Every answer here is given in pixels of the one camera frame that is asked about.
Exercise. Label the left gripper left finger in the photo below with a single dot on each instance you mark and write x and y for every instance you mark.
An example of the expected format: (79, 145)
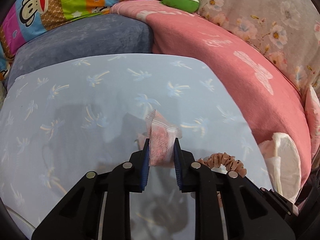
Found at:
(98, 205)

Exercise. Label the pink white small pillow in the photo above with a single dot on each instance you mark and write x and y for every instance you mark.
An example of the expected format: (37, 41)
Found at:
(312, 116)

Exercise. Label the pink blanket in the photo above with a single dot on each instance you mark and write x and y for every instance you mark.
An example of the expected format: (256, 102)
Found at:
(267, 100)

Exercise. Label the pink white wrapper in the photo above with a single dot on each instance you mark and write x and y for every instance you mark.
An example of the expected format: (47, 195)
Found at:
(161, 135)

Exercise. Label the grey floral quilt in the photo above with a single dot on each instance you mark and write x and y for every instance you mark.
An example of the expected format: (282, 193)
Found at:
(286, 32)

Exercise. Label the colourful monkey striped pillow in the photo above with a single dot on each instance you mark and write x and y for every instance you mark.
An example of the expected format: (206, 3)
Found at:
(23, 20)

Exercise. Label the pink dotted scrunchie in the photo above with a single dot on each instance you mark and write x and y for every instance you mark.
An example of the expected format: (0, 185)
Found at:
(230, 163)

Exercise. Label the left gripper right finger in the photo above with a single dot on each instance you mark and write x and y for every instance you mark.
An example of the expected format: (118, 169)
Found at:
(219, 198)

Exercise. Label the blue-grey velvet cushion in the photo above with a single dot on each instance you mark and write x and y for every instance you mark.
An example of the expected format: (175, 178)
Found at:
(98, 35)

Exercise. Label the white bag-lined trash bin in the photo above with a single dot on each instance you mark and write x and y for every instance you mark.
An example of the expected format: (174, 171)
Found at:
(283, 165)

